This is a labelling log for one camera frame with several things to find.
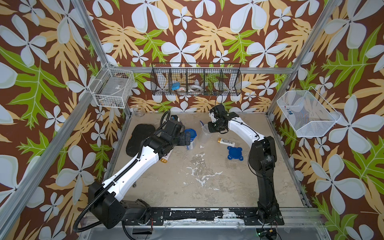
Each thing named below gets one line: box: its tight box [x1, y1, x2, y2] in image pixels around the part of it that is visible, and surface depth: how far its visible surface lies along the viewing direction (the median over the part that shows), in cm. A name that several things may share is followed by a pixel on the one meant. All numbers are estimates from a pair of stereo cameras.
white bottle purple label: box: [160, 148, 174, 164], surface depth 95 cm
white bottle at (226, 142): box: [217, 137, 236, 148], surface depth 103 cm
